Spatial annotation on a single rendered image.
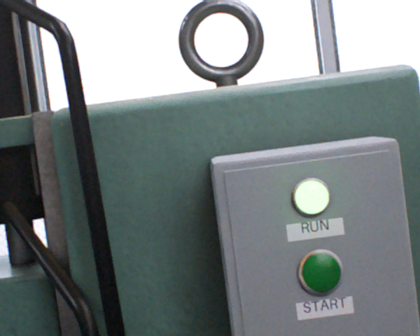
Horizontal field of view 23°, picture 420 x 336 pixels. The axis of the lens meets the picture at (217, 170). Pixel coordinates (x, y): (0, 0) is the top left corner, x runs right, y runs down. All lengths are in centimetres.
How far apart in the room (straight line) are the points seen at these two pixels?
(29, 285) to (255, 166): 19
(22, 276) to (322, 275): 21
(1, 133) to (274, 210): 22
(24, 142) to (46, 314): 11
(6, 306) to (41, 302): 2
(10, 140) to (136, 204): 12
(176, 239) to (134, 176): 4
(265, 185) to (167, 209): 8
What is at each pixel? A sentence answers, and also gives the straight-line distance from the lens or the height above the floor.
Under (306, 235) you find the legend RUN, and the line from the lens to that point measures 53.
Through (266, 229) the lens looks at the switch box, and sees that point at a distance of 53.
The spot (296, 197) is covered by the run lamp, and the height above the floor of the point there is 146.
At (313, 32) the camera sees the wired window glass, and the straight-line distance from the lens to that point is 218.
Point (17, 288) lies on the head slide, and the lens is 65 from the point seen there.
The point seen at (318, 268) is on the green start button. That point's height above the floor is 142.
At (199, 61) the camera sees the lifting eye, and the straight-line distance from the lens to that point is 70.
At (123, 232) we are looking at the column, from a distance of 59.
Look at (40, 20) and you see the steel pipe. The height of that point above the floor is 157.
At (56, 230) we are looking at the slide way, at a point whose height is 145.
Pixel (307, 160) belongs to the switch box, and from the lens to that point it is 53.
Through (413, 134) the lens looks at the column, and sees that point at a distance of 60.
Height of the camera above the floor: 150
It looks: 3 degrees down
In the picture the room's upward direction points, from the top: 7 degrees counter-clockwise
